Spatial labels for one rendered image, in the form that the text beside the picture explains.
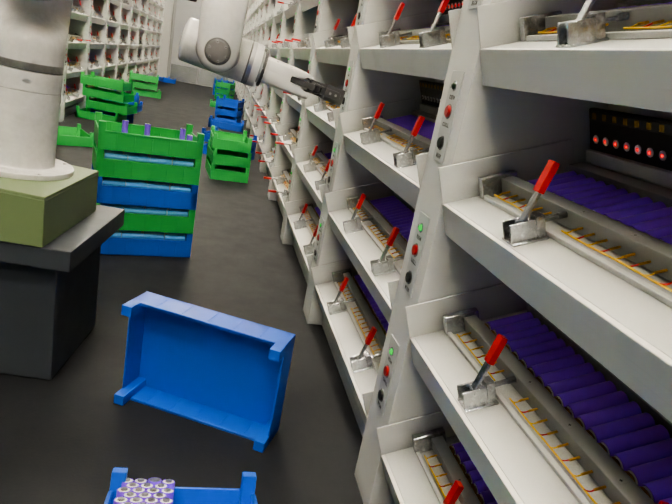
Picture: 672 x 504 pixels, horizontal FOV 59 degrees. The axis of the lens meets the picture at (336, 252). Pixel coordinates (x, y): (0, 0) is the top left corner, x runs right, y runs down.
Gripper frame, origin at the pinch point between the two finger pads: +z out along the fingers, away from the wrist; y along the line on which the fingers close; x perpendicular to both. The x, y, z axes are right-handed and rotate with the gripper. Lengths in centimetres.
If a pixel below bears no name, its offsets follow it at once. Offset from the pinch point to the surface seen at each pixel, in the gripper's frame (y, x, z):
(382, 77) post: -17.9, 7.7, 13.6
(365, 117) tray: -17.6, -2.5, 13.1
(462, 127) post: 52, 2, 8
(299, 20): -158, 24, 5
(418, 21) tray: -17.6, 22.4, 17.0
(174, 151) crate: -58, -32, -28
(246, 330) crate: 31, -42, -6
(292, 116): -158, -17, 16
